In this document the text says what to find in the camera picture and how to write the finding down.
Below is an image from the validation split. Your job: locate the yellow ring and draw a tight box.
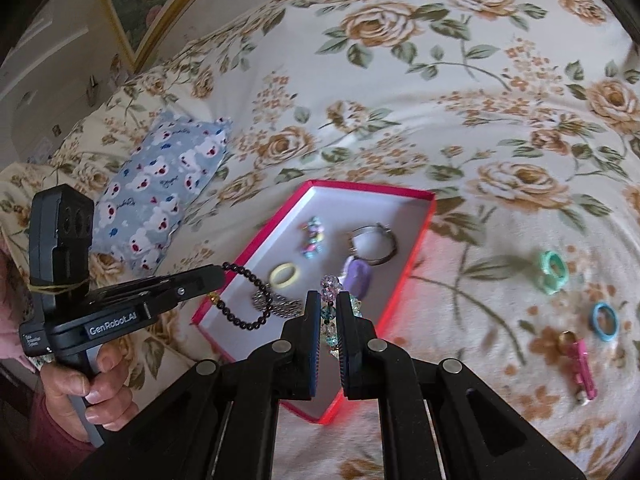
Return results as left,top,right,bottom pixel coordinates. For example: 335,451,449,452
269,263,301,290

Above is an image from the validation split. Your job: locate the clear crystal bead bracelet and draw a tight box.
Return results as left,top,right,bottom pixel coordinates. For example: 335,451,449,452
320,275,364,361

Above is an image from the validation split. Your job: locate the colorful bead bracelet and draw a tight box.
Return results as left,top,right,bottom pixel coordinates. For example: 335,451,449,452
300,216,327,259

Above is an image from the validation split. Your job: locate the gold framed picture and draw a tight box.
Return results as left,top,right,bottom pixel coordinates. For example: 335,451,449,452
97,0,236,61

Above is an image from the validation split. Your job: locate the red jewelry box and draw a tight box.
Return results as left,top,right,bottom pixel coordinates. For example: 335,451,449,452
191,179,437,426

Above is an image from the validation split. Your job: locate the person's left hand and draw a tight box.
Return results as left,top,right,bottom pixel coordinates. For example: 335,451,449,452
42,342,139,433

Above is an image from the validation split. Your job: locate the purple ring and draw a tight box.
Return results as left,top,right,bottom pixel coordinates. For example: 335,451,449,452
342,255,374,297

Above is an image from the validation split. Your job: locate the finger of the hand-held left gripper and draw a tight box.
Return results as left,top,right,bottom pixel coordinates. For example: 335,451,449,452
89,265,227,307
145,280,222,319

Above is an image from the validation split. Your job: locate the blue ring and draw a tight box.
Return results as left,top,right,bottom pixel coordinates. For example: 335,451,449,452
592,302,620,342

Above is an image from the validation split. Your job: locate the pink hair clip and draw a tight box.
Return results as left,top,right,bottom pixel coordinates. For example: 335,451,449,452
570,340,598,403

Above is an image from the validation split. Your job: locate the metal bangle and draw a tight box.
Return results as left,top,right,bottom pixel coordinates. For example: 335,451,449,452
347,224,399,265

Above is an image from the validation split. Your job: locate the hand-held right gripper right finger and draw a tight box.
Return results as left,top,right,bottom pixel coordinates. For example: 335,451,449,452
336,291,587,480

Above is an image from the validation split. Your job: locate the black bead bracelet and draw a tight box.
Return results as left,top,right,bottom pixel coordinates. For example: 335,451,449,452
214,261,307,333

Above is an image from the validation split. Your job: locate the blue bear print pillow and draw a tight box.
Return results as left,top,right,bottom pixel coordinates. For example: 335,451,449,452
92,109,232,273

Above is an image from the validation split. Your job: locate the green ring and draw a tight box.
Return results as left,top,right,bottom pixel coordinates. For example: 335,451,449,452
537,250,568,295

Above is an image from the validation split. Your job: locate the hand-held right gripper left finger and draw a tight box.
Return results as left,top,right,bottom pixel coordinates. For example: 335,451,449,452
75,291,322,480

